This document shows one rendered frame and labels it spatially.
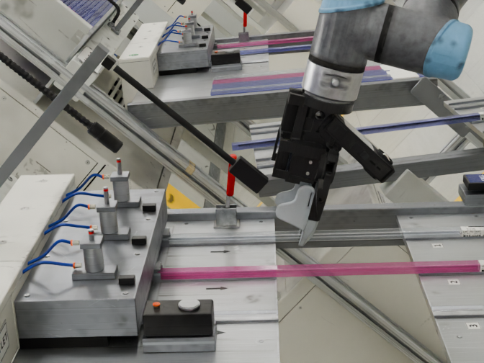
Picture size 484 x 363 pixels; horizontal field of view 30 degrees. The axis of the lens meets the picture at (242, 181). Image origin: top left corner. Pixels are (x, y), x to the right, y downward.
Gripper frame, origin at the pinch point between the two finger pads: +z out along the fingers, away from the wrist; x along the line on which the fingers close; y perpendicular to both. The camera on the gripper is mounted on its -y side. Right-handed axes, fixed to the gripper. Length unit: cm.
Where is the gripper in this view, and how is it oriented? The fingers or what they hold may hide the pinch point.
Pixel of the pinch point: (307, 235)
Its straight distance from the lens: 126.7
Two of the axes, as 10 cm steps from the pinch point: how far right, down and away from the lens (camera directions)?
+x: -0.2, 3.4, -9.4
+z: -2.1, 9.2, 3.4
